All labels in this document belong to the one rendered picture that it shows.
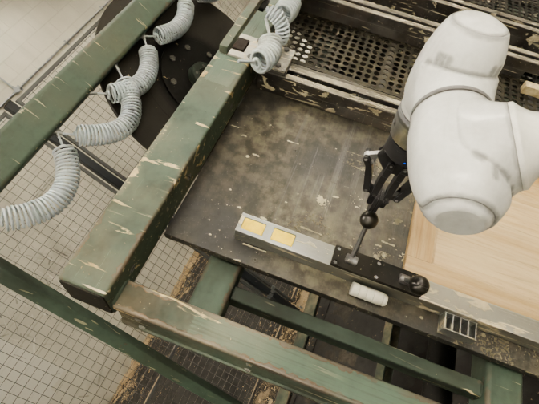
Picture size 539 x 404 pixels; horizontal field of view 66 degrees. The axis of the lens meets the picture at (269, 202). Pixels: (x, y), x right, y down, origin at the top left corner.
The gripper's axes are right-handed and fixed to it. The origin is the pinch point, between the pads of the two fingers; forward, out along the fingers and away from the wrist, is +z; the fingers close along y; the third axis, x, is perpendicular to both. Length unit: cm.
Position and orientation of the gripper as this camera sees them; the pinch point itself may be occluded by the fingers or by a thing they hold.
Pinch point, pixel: (374, 203)
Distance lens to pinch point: 88.0
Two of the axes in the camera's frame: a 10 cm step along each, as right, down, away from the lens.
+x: -3.3, 7.7, -5.5
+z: -1.1, 5.4, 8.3
